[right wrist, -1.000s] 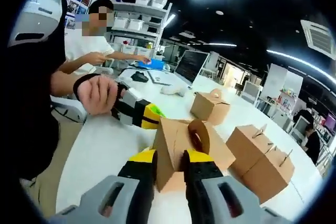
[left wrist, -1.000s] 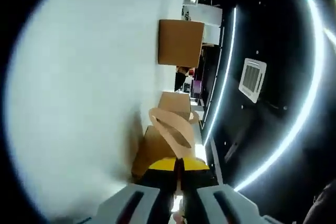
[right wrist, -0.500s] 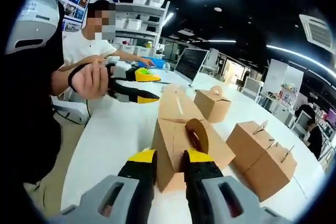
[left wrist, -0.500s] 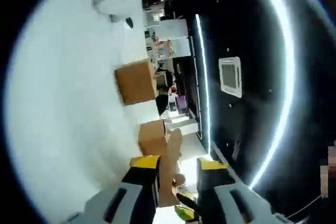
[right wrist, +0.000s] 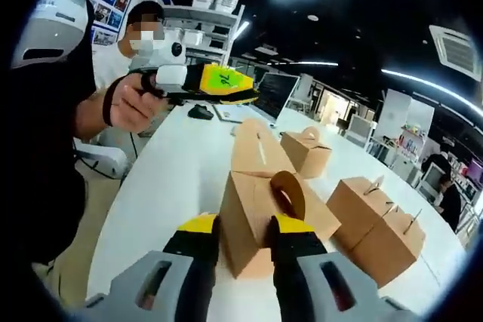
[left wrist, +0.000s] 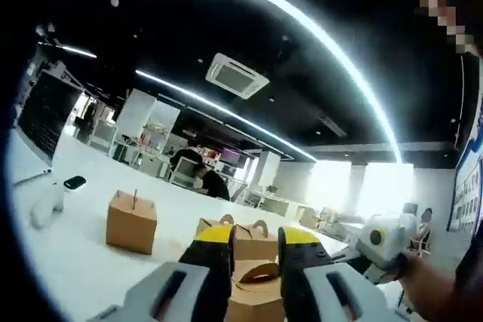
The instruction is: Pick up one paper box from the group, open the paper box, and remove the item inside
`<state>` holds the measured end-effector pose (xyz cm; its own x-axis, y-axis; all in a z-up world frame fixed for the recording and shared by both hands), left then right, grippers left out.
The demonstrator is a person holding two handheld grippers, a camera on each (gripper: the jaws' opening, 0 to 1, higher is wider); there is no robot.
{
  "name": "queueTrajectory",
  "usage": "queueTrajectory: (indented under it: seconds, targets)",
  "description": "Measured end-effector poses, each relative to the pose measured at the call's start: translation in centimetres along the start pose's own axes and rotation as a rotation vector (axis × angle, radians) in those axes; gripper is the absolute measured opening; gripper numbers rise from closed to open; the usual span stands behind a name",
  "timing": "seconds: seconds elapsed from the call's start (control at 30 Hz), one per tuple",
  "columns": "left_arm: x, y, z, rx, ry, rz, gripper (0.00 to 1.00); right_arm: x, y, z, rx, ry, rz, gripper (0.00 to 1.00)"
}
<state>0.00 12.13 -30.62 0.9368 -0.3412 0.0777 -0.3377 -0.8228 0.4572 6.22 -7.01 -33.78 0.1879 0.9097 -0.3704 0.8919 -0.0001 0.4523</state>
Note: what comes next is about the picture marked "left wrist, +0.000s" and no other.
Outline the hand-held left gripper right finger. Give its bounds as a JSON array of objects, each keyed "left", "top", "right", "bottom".
[{"left": 278, "top": 225, "right": 413, "bottom": 322}]

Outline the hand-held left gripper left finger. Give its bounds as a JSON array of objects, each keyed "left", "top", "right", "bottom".
[{"left": 90, "top": 225, "right": 235, "bottom": 322}]

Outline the brown paper box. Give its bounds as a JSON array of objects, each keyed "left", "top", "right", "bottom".
[
  {"left": 106, "top": 189, "right": 158, "bottom": 256},
  {"left": 225, "top": 259, "right": 287, "bottom": 322},
  {"left": 195, "top": 214, "right": 235, "bottom": 242},
  {"left": 230, "top": 219, "right": 280, "bottom": 262}
]

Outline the white mesh office chair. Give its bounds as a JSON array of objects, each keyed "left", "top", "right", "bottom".
[{"left": 172, "top": 155, "right": 202, "bottom": 188}]

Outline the shelf with colourful items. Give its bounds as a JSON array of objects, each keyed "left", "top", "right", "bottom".
[{"left": 138, "top": 121, "right": 171, "bottom": 150}]

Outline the white device with black top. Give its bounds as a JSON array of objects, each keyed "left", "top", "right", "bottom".
[{"left": 29, "top": 175, "right": 86, "bottom": 229}]

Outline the medium ceiling light strip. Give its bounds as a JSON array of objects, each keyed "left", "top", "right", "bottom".
[{"left": 134, "top": 69, "right": 318, "bottom": 163}]

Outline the white ceiling air vent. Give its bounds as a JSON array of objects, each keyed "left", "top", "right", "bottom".
[{"left": 205, "top": 52, "right": 271, "bottom": 101}]

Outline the long ceiling light strip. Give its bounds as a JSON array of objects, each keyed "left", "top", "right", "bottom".
[{"left": 120, "top": 0, "right": 403, "bottom": 165}]

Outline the short ceiling light strip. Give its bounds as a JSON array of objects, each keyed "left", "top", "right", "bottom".
[{"left": 37, "top": 42, "right": 97, "bottom": 60}]

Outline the wall poster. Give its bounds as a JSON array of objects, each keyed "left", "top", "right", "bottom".
[{"left": 446, "top": 87, "right": 483, "bottom": 233}]

